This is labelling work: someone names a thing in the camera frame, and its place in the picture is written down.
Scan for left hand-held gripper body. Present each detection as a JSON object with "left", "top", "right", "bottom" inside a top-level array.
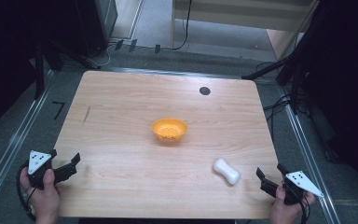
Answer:
[{"left": 27, "top": 149, "right": 77, "bottom": 190}]

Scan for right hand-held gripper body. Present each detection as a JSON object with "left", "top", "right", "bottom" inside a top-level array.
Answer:
[{"left": 259, "top": 170, "right": 325, "bottom": 206}]

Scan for white bone-shaped soap bar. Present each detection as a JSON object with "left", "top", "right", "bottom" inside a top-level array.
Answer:
[{"left": 212, "top": 158, "right": 241, "bottom": 187}]

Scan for orange plastic bowl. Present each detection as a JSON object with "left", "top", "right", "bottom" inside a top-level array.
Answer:
[{"left": 150, "top": 117, "right": 189, "bottom": 144}]

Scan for person's right hand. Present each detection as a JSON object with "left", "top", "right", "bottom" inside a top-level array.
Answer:
[{"left": 268, "top": 185, "right": 317, "bottom": 224}]

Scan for person's left hand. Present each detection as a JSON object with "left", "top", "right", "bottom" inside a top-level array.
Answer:
[{"left": 20, "top": 168, "right": 62, "bottom": 224}]

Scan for black metal stand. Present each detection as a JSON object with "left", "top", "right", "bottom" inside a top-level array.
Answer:
[
  {"left": 241, "top": 46, "right": 311, "bottom": 116},
  {"left": 33, "top": 38, "right": 103, "bottom": 101}
]

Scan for black cabinet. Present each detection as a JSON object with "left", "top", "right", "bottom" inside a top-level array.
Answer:
[{"left": 74, "top": 0, "right": 119, "bottom": 59}]

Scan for metal floor rail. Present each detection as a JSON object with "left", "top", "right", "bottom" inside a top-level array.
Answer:
[
  {"left": 0, "top": 70, "right": 56, "bottom": 217},
  {"left": 276, "top": 84, "right": 342, "bottom": 224}
]

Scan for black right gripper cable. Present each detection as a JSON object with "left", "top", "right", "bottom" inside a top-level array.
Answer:
[{"left": 299, "top": 199, "right": 312, "bottom": 224}]

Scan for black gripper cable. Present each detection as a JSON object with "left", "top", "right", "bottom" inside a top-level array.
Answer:
[
  {"left": 15, "top": 161, "right": 37, "bottom": 222},
  {"left": 299, "top": 199, "right": 312, "bottom": 224}
]

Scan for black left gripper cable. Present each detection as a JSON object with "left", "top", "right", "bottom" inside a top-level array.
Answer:
[{"left": 15, "top": 161, "right": 37, "bottom": 222}]

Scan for black floor cables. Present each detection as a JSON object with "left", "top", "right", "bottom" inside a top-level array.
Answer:
[{"left": 255, "top": 61, "right": 311, "bottom": 142}]

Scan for white floor cable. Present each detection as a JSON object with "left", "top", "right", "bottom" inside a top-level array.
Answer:
[{"left": 96, "top": 42, "right": 117, "bottom": 68}]

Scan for black hanging cable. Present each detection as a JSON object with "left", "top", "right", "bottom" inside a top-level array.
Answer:
[{"left": 170, "top": 0, "right": 194, "bottom": 51}]

